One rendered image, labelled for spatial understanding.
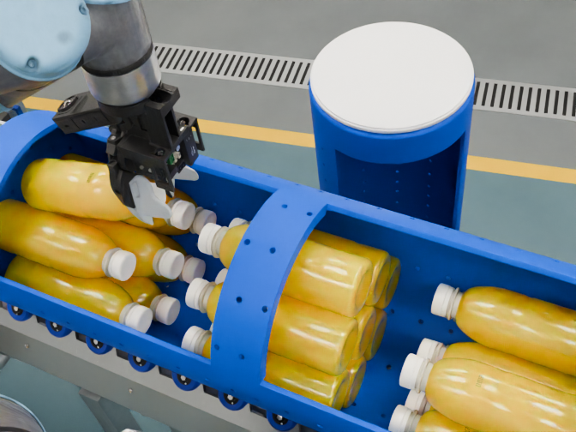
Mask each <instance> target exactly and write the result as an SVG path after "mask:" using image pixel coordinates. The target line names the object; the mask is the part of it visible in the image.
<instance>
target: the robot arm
mask: <svg viewBox="0 0 576 432"><path fill-rule="evenodd" d="M80 67H81V69H82V72H83V74H84V76H85V79H86V81H87V84H88V87H89V90H90V91H86V92H84V93H78V94H75V95H72V96H70V97H68V98H66V100H64V102H62V104H60V106H59V107H58V108H57V110H58V112H57V113H56V114H55V116H54V117H53V118H52V120H53V121H54V123H55V124H56V125H57V126H58V127H59V128H60V129H61V130H62V131H63V132H64V134H71V133H75V132H80V131H83V130H88V129H95V128H99V127H104V126H107V125H110V127H109V131H110V132H111V134H110V136H109V137H108V138H107V145H106V153H107V154H108V160H109V163H108V164H107V167H108V170H109V178H110V184H111V188H112V191H113V192H114V194H115V195H116V196H117V198H118V199H119V200H120V202H122V204H123V205H124V206H126V207H127V208H128V210H130V212H132V214H134V216H136V218H138V219H139V220H140V221H142V222H144V223H147V224H149V225H153V224H154V221H153V217H156V218H163V219H169V218H170V217H171V216H172V211H171V209H170V208H169V206H167V205H166V204H165V203H164V202H162V200H160V199H159V198H158V197H157V196H156V195H155V194H154V192H153V186H152V184H151V183H150V182H149V181H148V180H147V179H146V178H145V177H144V176H147V177H150V178H151V179H153V180H154V181H155V183H156V186H157V187H158V188H161V189H164V190H165V193H166V194H167V195H168V196H169V197H170V198H172V197H173V196H174V192H175V179H181V180H192V181H196V180H198V178H199V176H198V174H197V172H196V171H195V170H193V169H191V168H190V167H188V166H186V165H190V166H192V165H193V164H194V162H195V161H196V160H197V158H198V157H199V154H198V151H197V149H198V150H201V151H203V152H204V150H205V148H204V144H203V140H202V137H201V132H200V128H199V124H198V121H197V117H192V116H190V115H186V114H183V113H180V112H177V111H174V110H173V106H174V104H176V102H177V101H178V100H179V99H180V97H181V96H180V92H179V90H178V87H174V86H172V85H168V84H165V83H163V82H162V79H161V71H160V67H159V62H158V58H157V56H156V52H155V50H154V46H153V41H152V38H151V34H150V31H149V28H148V24H147V19H146V16H145V13H144V10H143V7H142V4H141V0H0V113H1V112H3V111H10V110H12V109H13V107H14V105H16V104H18V103H20V102H22V100H24V99H27V98H28V97H30V96H32V95H33V94H35V93H37V92H38V91H40V90H42V89H44V88H45V87H48V86H49V85H50V84H52V83H54V82H55V81H58V80H59V79H61V78H63V77H64V76H66V75H68V74H70V73H71V72H73V71H75V70H77V69H78V68H80ZM192 127H194V128H195V130H196V134H197V137H198V141H195V138H194V135H193V131H192ZM133 171H136V173H135V172H133ZM138 173H139V174H138ZM143 175H144V176H143ZM0 432H45V429H44V427H43V426H42V424H41V422H40V421H39V420H38V418H36V416H35V415H34V414H33V413H32V412H31V411H30V410H29V409H28V408H26V406H24V405H23V404H21V403H20V402H18V401H16V400H14V399H12V398H10V397H7V396H4V395H2V394H0Z"/></svg>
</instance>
